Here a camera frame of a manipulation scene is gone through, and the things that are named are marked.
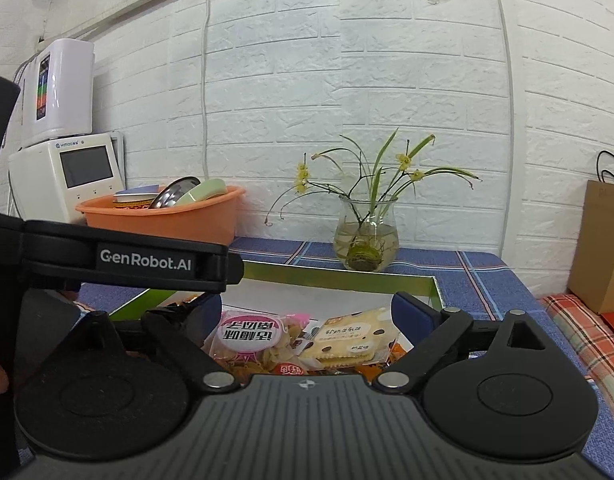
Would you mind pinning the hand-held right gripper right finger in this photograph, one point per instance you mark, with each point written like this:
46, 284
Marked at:
412, 312

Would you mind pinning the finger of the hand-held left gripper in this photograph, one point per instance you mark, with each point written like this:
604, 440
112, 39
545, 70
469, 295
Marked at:
137, 265

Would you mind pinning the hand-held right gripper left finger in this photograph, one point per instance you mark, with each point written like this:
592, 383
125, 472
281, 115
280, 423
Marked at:
177, 345

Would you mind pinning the yellow orange snack packet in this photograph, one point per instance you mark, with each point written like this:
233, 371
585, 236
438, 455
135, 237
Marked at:
394, 354

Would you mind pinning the cracker packet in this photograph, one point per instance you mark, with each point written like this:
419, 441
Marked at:
347, 335

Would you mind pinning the pink label snack packet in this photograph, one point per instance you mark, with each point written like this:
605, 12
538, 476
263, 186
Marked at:
257, 335

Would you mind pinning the green cardboard box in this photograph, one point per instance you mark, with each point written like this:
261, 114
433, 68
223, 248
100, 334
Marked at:
312, 297

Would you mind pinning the orange plastic basin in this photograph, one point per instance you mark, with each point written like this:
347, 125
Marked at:
177, 225

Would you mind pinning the lidded bowl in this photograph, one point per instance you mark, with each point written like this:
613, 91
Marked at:
134, 195

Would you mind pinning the blue checked tablecloth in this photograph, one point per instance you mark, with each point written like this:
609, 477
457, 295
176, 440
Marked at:
477, 280

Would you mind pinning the dishes in basin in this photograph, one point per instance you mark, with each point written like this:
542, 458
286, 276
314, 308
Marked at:
174, 190

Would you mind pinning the glass vase with plant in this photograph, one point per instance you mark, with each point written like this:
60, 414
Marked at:
367, 240

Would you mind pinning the white appliance with screen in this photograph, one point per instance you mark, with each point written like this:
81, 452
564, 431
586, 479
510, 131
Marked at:
42, 175

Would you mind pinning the orange plaid cloth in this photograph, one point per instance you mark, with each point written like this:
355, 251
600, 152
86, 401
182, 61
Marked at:
582, 330

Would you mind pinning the white water purifier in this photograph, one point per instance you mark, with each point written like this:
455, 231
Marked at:
67, 90

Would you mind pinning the brown paper bag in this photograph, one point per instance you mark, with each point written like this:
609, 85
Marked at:
604, 250

